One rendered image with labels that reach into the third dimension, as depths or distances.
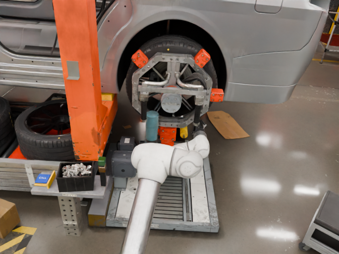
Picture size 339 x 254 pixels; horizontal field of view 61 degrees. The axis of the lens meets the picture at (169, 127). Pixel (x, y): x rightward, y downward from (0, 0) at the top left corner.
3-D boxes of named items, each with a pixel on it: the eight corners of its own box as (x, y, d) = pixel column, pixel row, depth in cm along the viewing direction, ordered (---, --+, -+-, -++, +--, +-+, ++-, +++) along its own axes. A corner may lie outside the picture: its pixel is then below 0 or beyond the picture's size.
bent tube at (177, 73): (200, 78, 191) (202, 63, 185) (203, 91, 175) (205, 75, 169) (174, 76, 190) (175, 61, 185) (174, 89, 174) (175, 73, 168)
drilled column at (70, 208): (83, 224, 204) (77, 181, 181) (79, 236, 196) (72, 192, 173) (69, 223, 204) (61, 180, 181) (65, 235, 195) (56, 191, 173)
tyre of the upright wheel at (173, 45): (123, 36, 207) (135, 114, 243) (117, 46, 188) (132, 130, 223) (214, 29, 204) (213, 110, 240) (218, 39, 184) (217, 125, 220)
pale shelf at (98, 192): (109, 179, 185) (109, 175, 183) (104, 199, 170) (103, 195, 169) (42, 175, 184) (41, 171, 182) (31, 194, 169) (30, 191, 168)
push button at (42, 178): (51, 177, 178) (50, 174, 176) (47, 185, 172) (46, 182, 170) (39, 176, 177) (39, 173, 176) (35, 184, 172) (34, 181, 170)
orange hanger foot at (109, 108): (118, 109, 240) (117, 70, 221) (105, 146, 196) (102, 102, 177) (98, 108, 240) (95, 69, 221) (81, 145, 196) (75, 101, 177)
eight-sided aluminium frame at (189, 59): (204, 125, 218) (215, 55, 188) (205, 129, 212) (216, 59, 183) (132, 120, 216) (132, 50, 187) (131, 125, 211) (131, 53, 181)
